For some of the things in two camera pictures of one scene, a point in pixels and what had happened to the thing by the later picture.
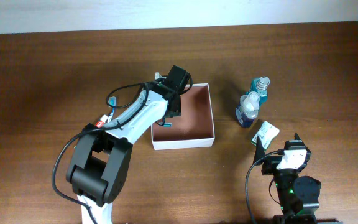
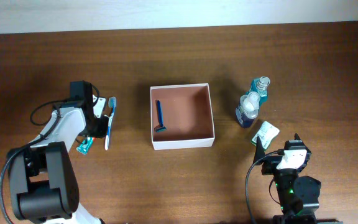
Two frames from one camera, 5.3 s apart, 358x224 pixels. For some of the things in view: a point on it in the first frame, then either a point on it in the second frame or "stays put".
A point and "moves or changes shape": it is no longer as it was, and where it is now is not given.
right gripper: x=270 y=165 stays put
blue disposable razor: x=167 y=124 moves or changes shape
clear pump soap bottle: x=247 y=110 stays put
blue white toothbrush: x=112 y=101 stays put
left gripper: x=178 y=109 to x=102 y=131
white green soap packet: x=266 y=133 stays put
